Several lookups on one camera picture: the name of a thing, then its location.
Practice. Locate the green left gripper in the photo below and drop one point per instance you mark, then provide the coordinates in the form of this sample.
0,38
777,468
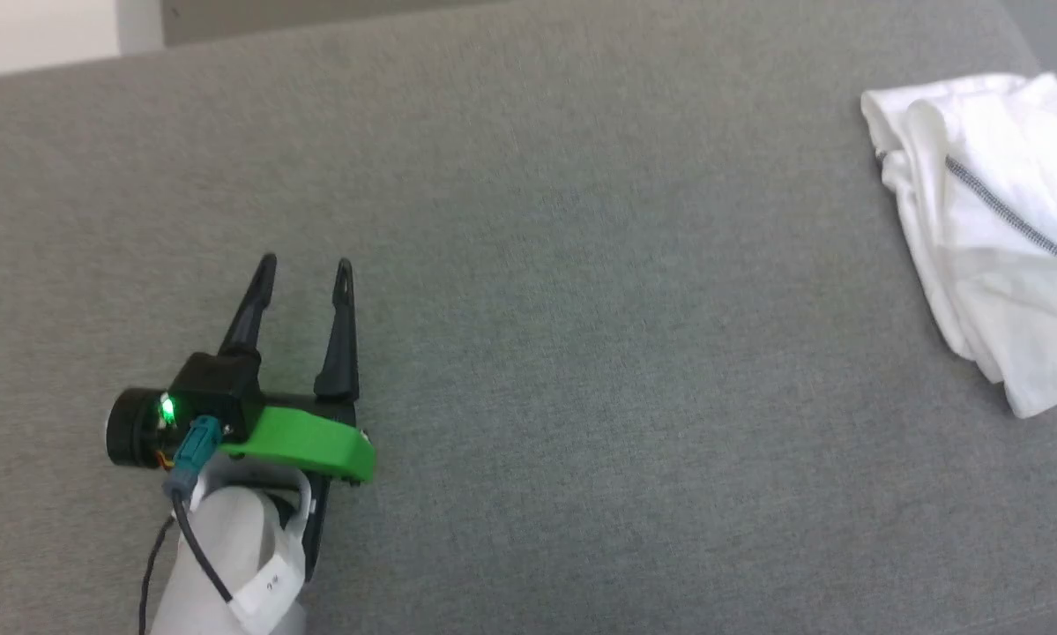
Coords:
308,441

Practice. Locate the white shirt with LUCKY label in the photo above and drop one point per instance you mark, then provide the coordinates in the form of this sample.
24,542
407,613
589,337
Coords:
1004,220

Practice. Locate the grey fabric sofa cushion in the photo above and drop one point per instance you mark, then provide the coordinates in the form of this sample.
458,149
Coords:
581,353

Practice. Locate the white rectangular box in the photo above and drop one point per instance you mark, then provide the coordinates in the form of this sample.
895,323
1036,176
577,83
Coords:
34,35

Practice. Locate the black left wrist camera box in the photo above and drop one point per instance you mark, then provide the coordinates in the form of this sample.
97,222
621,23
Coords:
215,392

